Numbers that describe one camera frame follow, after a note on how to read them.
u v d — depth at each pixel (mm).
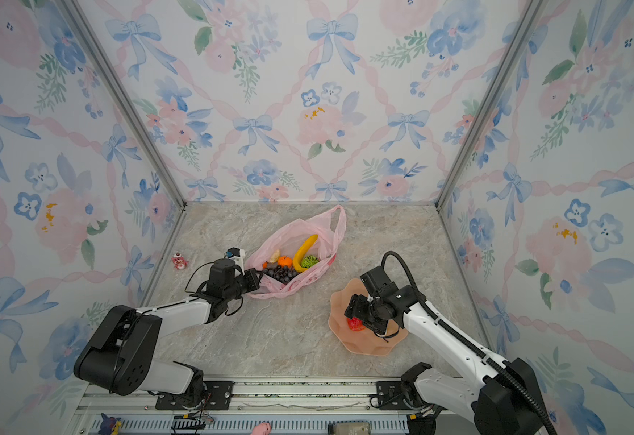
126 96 859
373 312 675
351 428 663
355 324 816
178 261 975
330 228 952
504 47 775
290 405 733
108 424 659
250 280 818
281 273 942
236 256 831
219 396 739
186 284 952
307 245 1034
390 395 742
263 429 684
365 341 830
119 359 435
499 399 388
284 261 977
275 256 958
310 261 949
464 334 470
